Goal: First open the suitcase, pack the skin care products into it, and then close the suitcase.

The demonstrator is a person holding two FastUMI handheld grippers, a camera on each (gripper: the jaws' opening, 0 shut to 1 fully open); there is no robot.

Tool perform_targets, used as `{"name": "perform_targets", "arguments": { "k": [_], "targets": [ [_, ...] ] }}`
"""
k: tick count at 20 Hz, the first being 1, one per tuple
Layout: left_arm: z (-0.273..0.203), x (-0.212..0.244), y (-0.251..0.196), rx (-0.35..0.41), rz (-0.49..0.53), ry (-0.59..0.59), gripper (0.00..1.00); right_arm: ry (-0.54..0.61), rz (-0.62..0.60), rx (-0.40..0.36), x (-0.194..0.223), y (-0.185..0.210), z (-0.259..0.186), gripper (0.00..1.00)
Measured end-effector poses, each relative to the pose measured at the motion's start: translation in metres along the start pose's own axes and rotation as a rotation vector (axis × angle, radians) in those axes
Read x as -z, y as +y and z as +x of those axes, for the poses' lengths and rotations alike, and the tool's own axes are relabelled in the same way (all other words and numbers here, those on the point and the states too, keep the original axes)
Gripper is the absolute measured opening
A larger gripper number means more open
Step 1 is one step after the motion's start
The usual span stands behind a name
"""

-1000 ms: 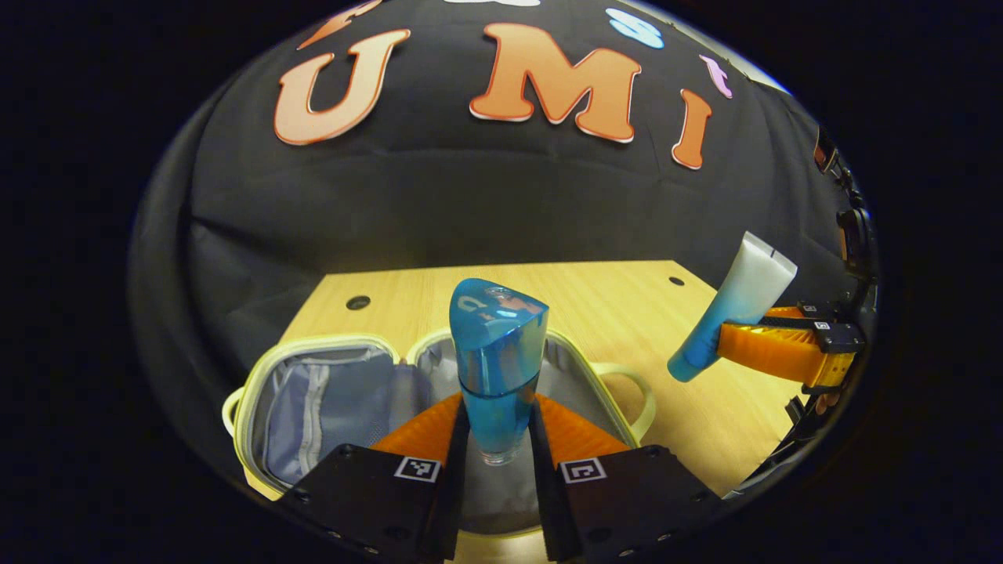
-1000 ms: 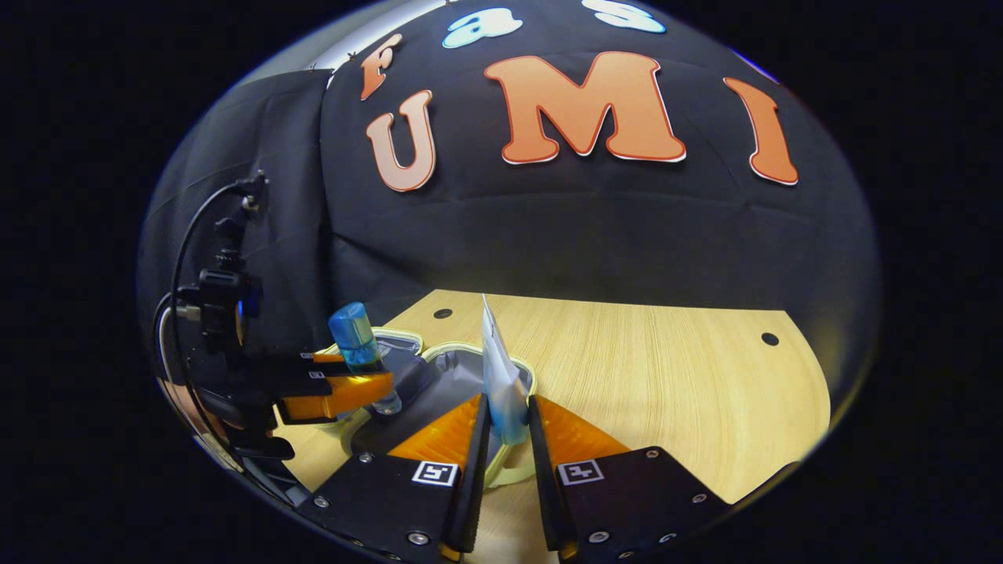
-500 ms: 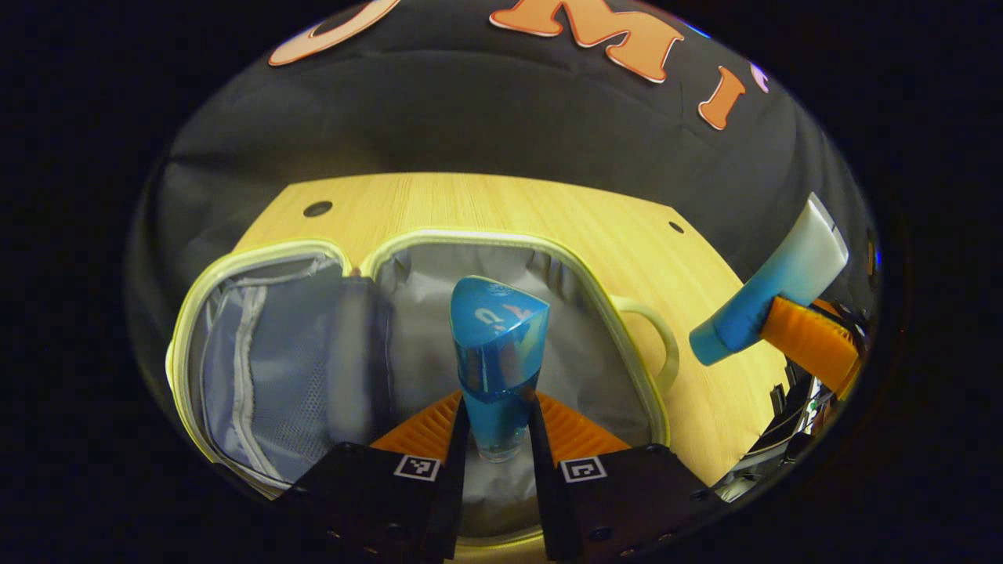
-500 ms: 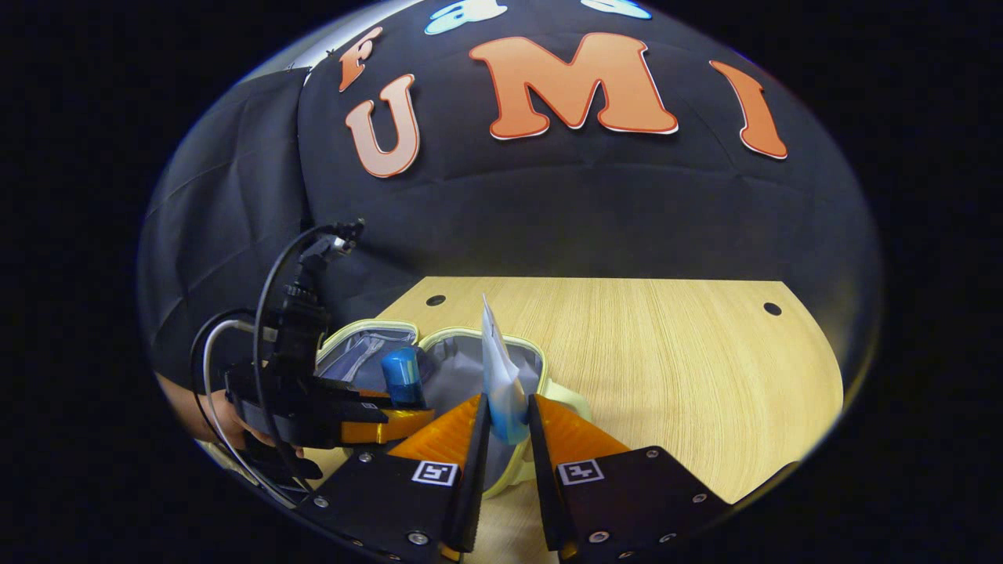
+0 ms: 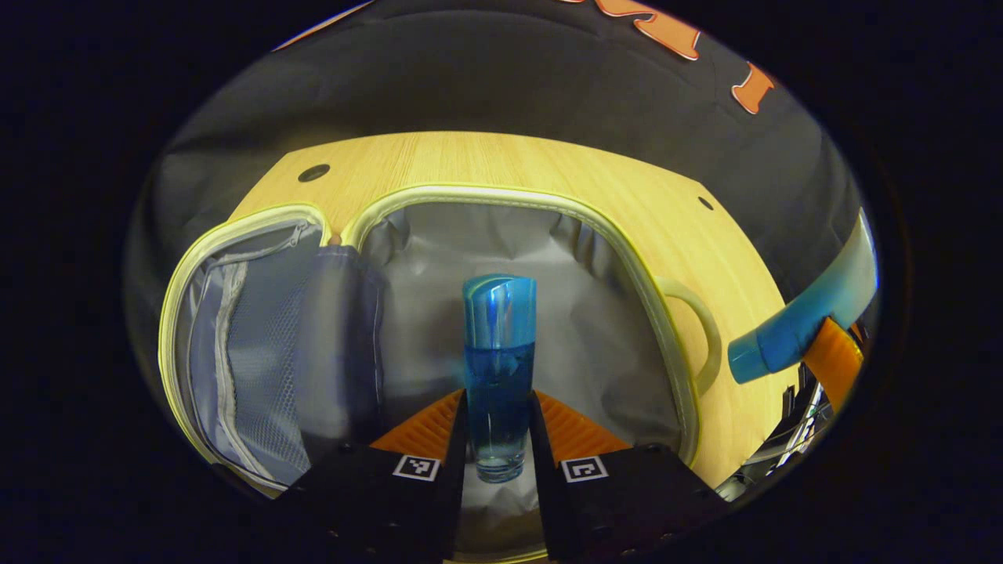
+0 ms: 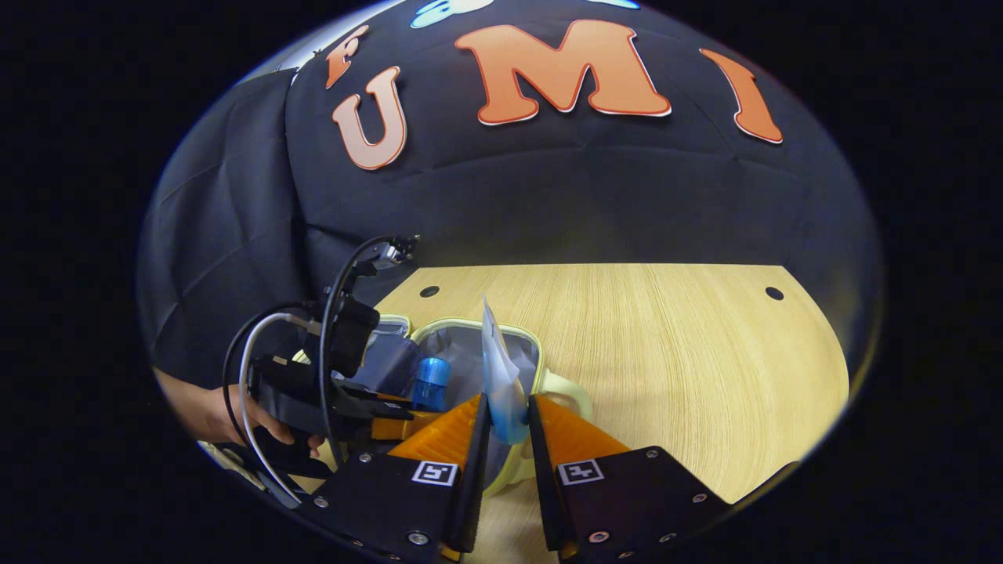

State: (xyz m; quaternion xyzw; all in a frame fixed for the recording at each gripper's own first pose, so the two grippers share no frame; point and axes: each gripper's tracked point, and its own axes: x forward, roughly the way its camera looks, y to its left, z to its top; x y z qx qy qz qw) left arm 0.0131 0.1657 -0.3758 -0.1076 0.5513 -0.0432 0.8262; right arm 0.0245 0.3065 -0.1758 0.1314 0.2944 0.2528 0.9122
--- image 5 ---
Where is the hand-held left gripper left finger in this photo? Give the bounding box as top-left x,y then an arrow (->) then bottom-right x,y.
270,388 -> 469,563

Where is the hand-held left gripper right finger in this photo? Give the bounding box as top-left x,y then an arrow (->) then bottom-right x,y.
530,388 -> 733,563

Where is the white tube with blue cap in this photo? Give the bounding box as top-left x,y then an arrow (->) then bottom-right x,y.
726,208 -> 879,385

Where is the clear blue bottle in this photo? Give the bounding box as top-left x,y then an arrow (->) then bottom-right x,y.
462,273 -> 538,485

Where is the pale yellow suitcase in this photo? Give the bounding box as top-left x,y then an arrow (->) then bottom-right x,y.
157,184 -> 723,564

